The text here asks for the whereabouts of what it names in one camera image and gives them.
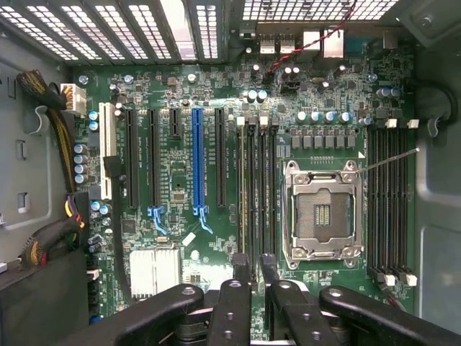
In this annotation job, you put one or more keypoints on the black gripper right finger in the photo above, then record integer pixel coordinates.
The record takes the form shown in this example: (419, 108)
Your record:
(299, 317)

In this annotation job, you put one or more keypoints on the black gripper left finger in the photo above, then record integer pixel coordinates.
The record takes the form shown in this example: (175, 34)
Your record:
(230, 317)

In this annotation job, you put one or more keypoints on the black RAM slot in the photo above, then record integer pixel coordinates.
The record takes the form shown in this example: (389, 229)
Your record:
(406, 202)
(384, 202)
(252, 187)
(372, 202)
(273, 187)
(241, 187)
(395, 202)
(263, 187)

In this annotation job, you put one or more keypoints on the silver finned heatsink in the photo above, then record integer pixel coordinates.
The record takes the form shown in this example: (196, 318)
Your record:
(155, 274)

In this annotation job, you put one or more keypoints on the silver CPU socket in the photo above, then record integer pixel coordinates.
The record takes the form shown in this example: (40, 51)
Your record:
(324, 216)

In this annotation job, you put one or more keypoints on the long black expansion slot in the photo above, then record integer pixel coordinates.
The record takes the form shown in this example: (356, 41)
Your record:
(155, 162)
(132, 162)
(220, 162)

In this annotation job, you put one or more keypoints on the blue expansion slot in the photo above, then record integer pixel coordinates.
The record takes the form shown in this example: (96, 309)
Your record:
(197, 162)

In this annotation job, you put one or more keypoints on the thin metal locking lever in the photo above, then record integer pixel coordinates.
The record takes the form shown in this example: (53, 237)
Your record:
(389, 160)

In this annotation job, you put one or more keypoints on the grey metal PC case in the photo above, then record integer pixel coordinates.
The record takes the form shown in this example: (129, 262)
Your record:
(439, 202)

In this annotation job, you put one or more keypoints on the black drive box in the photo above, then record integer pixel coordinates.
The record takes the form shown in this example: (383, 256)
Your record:
(39, 306)

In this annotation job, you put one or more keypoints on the short black expansion slot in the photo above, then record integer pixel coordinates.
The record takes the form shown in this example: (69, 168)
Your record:
(175, 122)

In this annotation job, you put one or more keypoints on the white expansion slot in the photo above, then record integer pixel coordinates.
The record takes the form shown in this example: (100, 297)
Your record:
(107, 137)

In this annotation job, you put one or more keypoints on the green motherboard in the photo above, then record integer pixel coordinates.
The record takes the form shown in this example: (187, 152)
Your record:
(173, 93)

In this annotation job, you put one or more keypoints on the white power connector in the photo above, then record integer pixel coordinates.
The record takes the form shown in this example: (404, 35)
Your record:
(75, 99)

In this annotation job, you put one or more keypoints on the silver USB port block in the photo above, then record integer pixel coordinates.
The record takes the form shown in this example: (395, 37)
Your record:
(267, 44)
(287, 44)

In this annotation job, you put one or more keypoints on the silver network port block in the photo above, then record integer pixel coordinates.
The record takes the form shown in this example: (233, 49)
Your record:
(311, 43)
(333, 43)

